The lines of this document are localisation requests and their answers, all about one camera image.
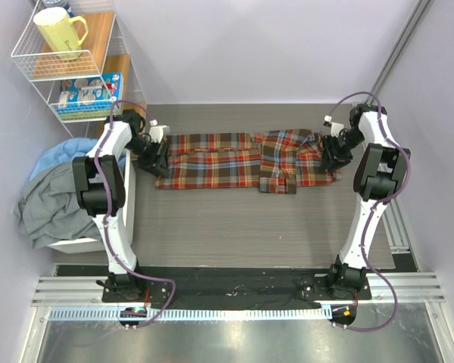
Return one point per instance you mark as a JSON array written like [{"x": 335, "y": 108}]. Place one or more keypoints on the white laundry basket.
[{"x": 88, "y": 245}]

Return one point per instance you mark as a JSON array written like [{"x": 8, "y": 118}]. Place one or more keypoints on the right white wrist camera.
[{"x": 336, "y": 130}]

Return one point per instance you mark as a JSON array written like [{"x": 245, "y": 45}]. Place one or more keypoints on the white wire shelf rack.
[{"x": 104, "y": 51}]

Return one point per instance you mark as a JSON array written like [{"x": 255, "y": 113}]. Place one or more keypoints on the aluminium frame rail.
[{"x": 410, "y": 287}]

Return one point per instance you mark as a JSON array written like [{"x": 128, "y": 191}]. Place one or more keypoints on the blue picture box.
[{"x": 87, "y": 98}]

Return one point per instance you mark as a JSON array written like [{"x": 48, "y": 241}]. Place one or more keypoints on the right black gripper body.
[{"x": 341, "y": 147}]

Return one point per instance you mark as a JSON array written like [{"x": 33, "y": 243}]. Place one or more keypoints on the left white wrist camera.
[{"x": 158, "y": 132}]

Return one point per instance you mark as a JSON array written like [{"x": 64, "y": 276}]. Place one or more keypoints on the plaid flannel shirt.
[{"x": 275, "y": 162}]

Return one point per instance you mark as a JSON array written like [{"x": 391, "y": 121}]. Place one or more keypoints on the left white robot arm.
[{"x": 100, "y": 191}]

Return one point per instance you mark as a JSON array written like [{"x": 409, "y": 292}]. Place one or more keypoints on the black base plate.
[{"x": 232, "y": 289}]

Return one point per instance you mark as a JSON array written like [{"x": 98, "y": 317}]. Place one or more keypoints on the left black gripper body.
[{"x": 147, "y": 152}]

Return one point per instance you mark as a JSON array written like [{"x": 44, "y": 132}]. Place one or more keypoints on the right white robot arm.
[{"x": 380, "y": 176}]

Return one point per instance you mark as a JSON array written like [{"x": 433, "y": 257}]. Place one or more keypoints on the yellow mug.
[{"x": 63, "y": 34}]

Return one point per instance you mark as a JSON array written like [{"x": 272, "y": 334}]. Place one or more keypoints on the grey shirt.
[{"x": 48, "y": 211}]

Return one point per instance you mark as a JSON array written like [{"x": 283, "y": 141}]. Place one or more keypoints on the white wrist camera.
[
  {"x": 336, "y": 130},
  {"x": 158, "y": 132}
]

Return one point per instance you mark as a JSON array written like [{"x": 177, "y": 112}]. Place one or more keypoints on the light blue shirt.
[{"x": 64, "y": 152}]

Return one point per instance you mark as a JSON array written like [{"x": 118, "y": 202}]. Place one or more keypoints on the white slotted cable duct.
[{"x": 132, "y": 313}]

